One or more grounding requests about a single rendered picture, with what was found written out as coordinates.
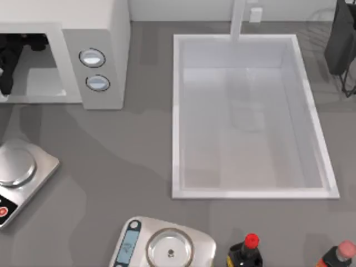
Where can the small microwave knob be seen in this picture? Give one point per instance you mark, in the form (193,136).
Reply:
(97,83)

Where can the large microwave knob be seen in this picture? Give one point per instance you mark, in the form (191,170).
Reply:
(91,57)

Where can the dark bottle with pink cap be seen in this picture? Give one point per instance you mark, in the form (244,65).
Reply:
(338,257)

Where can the silver scale with red button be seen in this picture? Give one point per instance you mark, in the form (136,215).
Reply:
(16,169)

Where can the dark bottle with red cap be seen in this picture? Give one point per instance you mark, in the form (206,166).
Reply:
(246,253)

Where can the pale microwave oven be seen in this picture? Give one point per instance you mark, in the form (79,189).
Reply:
(116,55)

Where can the tall white tap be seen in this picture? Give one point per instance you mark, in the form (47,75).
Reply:
(237,19)

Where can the white sink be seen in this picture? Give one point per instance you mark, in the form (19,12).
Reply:
(250,125)

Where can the silver scale with blue display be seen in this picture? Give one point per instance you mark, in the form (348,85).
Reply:
(169,247)

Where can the small white wall box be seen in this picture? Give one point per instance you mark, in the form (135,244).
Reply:
(255,14)

